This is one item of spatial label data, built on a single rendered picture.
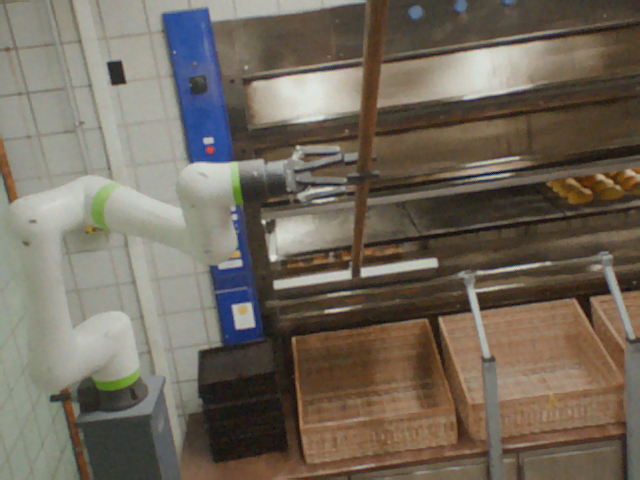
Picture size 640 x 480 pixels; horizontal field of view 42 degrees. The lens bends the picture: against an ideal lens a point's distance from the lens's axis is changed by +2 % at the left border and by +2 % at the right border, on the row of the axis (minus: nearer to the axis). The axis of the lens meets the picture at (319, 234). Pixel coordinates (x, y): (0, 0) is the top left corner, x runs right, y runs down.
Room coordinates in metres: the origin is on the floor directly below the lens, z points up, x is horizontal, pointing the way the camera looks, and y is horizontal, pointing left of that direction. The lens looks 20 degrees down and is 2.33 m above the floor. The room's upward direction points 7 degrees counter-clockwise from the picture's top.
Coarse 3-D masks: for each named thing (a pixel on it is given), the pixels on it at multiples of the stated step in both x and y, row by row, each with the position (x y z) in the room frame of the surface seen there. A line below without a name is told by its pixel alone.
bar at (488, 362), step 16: (592, 256) 2.65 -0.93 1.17; (608, 256) 2.64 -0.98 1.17; (464, 272) 2.66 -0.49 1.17; (480, 272) 2.64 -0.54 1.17; (496, 272) 2.64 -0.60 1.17; (512, 272) 2.64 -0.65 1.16; (528, 272) 2.65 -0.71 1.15; (608, 272) 2.62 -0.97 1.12; (352, 288) 2.64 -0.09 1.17; (368, 288) 2.63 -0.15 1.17; (384, 288) 2.63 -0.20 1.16; (400, 288) 2.63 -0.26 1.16; (272, 304) 2.62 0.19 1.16; (288, 304) 2.62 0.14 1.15; (480, 320) 2.53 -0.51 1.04; (624, 320) 2.49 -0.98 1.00; (480, 336) 2.49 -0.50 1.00; (496, 384) 2.41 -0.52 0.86; (496, 400) 2.41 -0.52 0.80; (496, 416) 2.41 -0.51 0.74; (496, 432) 2.41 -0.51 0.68; (496, 448) 2.41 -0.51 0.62; (496, 464) 2.41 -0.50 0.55
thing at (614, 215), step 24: (576, 216) 3.05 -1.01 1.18; (600, 216) 3.02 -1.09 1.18; (624, 216) 3.03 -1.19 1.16; (384, 240) 3.06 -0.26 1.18; (408, 240) 3.02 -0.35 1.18; (432, 240) 3.01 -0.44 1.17; (456, 240) 3.01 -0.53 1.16; (480, 240) 3.01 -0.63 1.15; (288, 264) 3.00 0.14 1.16; (312, 264) 3.00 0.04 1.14
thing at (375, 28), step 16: (368, 0) 1.15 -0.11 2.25; (384, 0) 1.14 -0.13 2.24; (368, 16) 1.18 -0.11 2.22; (384, 16) 1.17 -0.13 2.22; (368, 32) 1.21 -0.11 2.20; (384, 32) 1.22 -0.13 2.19; (368, 48) 1.24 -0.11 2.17; (368, 64) 1.28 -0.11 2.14; (368, 80) 1.33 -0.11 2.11; (368, 96) 1.37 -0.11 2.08; (368, 112) 1.43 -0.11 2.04; (368, 128) 1.48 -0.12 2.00; (368, 144) 1.55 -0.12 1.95; (368, 160) 1.63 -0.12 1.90; (352, 256) 2.32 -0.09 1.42
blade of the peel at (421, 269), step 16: (336, 272) 2.53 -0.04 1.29; (368, 272) 2.52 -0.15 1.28; (384, 272) 2.52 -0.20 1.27; (400, 272) 2.53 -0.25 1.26; (416, 272) 2.56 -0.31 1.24; (432, 272) 2.59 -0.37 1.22; (288, 288) 2.53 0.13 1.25; (304, 288) 2.56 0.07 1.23; (320, 288) 2.59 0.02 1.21; (336, 288) 2.62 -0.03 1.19; (416, 288) 2.80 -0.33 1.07; (304, 304) 2.79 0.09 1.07
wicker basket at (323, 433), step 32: (416, 320) 2.97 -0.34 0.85; (352, 352) 2.94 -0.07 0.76; (384, 352) 2.94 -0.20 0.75; (416, 352) 2.94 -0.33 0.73; (320, 384) 2.91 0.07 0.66; (352, 384) 2.91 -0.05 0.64; (416, 384) 2.91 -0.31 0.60; (320, 416) 2.79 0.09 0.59; (352, 416) 2.76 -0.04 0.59; (384, 416) 2.51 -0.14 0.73; (416, 416) 2.51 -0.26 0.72; (448, 416) 2.51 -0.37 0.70; (320, 448) 2.58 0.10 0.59; (352, 448) 2.50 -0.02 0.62; (384, 448) 2.51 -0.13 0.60; (416, 448) 2.51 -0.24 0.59
